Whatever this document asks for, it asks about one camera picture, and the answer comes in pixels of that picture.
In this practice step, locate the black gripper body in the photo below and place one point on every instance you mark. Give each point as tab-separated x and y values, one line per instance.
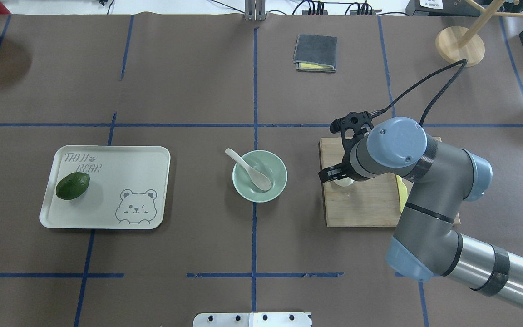
347	163

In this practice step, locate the white steamed bun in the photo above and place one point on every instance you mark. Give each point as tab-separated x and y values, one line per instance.
345	182

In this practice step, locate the white spoon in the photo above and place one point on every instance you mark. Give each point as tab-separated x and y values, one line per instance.
260	180

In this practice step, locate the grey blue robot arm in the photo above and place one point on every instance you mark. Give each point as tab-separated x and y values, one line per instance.
424	243

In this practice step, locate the light green bowl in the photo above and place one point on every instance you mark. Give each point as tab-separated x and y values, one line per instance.
268	164

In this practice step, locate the bamboo cutting board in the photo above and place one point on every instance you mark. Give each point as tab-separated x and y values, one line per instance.
366	204

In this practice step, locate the yellow plastic knife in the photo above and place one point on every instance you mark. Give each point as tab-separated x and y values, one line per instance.
402	192

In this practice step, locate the yellow sponge under cloth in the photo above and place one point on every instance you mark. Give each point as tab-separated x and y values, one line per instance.
307	67

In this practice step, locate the grey folded cloth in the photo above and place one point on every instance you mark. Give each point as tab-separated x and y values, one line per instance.
316	49

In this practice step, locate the wooden mug tree stand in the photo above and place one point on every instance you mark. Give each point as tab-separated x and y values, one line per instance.
456	43

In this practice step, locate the beige bear tray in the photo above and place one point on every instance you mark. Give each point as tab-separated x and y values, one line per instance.
127	189

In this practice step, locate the green avocado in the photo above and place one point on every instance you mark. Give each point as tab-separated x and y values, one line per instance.
72	186

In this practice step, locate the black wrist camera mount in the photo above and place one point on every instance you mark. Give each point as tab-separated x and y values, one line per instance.
359	123

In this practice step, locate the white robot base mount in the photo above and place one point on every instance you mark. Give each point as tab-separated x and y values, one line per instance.
253	319

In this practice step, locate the aluminium frame post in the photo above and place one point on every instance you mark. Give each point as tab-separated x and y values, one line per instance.
255	10

